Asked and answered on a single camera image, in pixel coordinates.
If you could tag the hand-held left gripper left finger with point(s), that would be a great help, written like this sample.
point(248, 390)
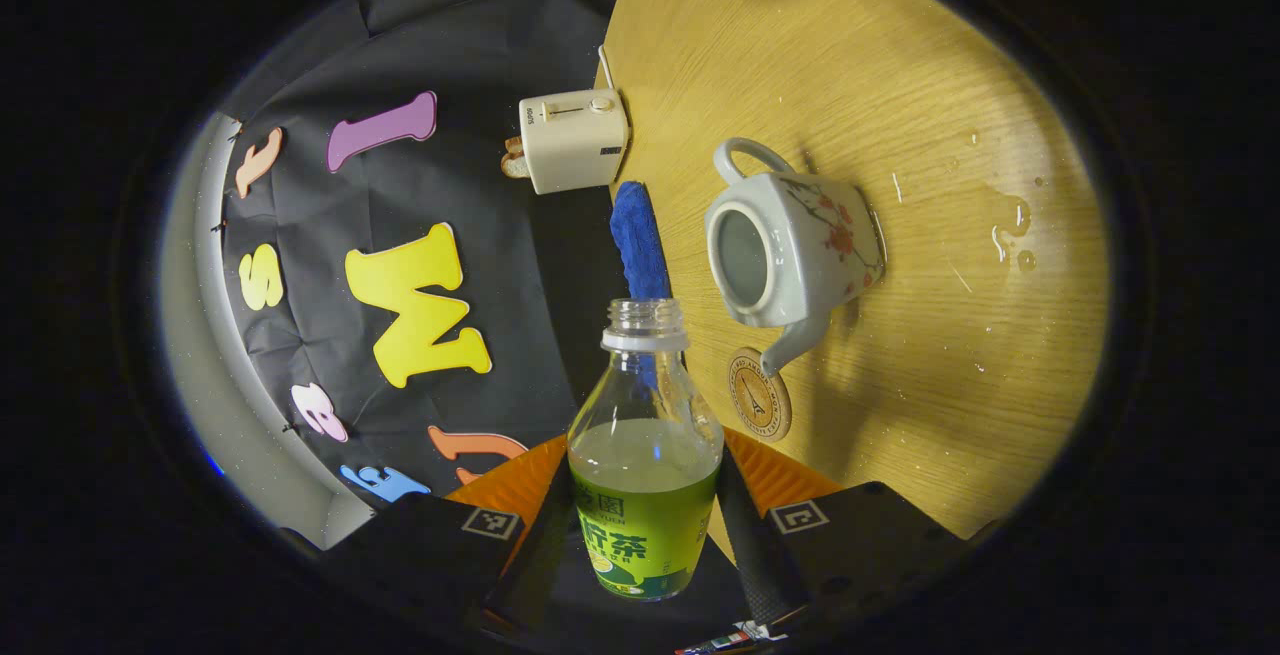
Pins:
point(540, 565)

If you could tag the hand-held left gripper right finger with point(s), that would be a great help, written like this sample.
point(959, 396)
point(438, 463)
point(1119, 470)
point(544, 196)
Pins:
point(745, 555)

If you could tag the green label water bottle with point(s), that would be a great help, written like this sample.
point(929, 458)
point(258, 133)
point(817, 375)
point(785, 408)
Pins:
point(645, 515)

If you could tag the round cork coaster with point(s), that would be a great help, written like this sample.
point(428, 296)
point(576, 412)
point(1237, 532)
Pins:
point(760, 405)

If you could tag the white toaster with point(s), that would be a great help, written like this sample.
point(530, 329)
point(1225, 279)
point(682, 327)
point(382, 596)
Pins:
point(575, 140)

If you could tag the bread slice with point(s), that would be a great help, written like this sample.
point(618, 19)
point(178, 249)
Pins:
point(515, 160)

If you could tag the black backdrop cloth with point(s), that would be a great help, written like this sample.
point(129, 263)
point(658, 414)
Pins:
point(500, 335)

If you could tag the blue folded towel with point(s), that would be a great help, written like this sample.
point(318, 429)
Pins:
point(640, 245)

